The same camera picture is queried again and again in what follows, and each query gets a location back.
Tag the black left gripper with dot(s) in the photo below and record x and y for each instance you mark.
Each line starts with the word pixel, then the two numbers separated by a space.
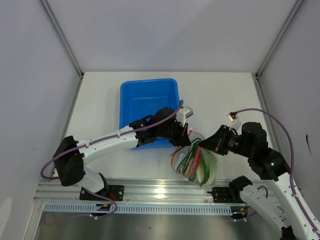
pixel 182 139

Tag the toy napa cabbage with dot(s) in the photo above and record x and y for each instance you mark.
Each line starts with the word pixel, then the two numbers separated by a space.
pixel 206 171

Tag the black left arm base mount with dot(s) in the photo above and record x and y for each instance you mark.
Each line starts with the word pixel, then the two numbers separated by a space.
pixel 113 192

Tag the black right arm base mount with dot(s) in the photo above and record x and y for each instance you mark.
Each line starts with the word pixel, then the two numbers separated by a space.
pixel 228 195

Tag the slotted grey cable duct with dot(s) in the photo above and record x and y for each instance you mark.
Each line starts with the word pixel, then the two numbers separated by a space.
pixel 133 208

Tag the blue plastic bin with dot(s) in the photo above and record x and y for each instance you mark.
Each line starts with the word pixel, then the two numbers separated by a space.
pixel 140 98

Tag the clear zip bag orange zipper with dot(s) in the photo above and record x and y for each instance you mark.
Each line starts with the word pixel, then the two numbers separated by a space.
pixel 195 162

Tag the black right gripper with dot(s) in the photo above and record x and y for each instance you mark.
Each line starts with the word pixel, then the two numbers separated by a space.
pixel 215 142

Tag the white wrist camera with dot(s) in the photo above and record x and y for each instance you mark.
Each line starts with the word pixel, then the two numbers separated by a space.
pixel 182 115
pixel 235 121

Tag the toy green onion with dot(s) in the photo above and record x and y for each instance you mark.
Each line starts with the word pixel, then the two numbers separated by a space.
pixel 192 160

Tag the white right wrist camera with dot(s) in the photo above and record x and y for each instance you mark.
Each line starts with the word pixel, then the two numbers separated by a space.
pixel 235 121

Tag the aluminium frame rail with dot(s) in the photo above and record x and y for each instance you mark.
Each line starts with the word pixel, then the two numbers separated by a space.
pixel 136 191

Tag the red toy chili pepper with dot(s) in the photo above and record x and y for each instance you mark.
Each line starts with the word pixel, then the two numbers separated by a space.
pixel 197 157

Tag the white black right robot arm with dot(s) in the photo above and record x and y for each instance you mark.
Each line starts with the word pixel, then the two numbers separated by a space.
pixel 294 218

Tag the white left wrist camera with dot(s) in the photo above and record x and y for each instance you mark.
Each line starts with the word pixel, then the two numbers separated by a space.
pixel 182 115

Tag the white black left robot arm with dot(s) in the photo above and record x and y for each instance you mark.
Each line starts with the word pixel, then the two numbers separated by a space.
pixel 72 156

